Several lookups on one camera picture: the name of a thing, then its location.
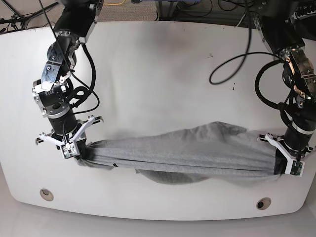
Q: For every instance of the right table cable grommet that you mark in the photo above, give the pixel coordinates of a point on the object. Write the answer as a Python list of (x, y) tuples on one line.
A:
[(263, 203)]

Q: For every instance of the grey metal frame leg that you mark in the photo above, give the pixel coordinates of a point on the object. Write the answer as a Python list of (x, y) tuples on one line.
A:
[(166, 9)]

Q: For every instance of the left table cable grommet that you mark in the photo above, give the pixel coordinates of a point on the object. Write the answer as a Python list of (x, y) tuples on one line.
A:
[(46, 195)]

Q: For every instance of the black tripod legs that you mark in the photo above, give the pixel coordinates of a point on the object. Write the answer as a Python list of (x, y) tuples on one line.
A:
[(18, 22)]

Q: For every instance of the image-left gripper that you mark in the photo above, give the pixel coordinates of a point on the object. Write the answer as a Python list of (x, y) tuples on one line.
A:
[(77, 135)]

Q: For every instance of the table cable grommet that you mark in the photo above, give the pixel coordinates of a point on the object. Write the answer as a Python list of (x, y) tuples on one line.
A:
[(263, 203), (46, 195)]

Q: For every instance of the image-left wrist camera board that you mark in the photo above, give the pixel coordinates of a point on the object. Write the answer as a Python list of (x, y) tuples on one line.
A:
[(69, 150)]

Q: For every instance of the white power strip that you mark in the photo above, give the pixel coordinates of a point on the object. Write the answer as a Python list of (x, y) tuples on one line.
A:
[(303, 12)]

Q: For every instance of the grey printed T-shirt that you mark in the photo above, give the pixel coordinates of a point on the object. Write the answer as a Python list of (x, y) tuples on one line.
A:
[(214, 150)]

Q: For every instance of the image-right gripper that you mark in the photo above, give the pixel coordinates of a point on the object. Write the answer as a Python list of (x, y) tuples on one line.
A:
[(293, 145)]

